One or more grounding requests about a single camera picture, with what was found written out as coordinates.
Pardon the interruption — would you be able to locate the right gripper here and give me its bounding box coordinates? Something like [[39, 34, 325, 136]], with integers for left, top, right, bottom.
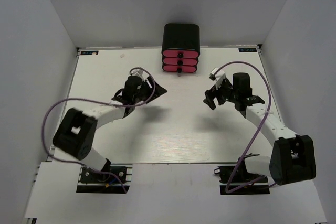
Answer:
[[204, 78, 239, 110]]

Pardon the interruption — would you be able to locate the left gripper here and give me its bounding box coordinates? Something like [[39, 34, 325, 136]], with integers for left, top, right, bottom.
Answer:
[[133, 76, 167, 104]]

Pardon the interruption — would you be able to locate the pink top drawer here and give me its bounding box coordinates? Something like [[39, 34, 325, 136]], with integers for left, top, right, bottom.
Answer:
[[162, 49, 200, 59]]

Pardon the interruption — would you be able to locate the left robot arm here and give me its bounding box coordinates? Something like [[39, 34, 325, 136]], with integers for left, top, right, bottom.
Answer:
[[53, 76, 167, 182]]

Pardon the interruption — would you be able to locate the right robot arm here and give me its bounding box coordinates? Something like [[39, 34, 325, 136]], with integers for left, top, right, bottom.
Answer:
[[204, 68, 316, 185]]

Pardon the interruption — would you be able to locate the right blue table label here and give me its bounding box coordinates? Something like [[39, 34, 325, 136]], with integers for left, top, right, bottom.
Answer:
[[238, 48, 258, 52]]

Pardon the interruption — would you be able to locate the blue table label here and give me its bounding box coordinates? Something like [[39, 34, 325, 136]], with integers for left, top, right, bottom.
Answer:
[[238, 48, 258, 52], [80, 50, 99, 56]]

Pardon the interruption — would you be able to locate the black drawer cabinet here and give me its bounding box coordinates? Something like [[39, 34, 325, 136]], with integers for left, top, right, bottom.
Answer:
[[162, 23, 200, 52]]

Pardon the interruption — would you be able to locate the left blue table label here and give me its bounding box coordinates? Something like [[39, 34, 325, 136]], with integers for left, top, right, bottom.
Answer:
[[80, 50, 99, 56]]

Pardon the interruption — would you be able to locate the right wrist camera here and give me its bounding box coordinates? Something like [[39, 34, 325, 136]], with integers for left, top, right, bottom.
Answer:
[[209, 68, 227, 90]]

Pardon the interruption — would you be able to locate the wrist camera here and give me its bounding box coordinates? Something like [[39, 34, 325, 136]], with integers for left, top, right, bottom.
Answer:
[[209, 68, 227, 90], [129, 67, 145, 81]]

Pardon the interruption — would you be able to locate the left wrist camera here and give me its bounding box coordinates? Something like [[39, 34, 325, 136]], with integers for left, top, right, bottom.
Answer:
[[129, 67, 145, 81]]

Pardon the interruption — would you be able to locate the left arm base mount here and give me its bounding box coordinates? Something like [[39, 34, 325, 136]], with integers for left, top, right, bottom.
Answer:
[[76, 164, 133, 194]]

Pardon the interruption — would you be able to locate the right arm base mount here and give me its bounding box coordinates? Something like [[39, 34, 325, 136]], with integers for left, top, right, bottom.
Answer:
[[214, 154, 271, 195]]

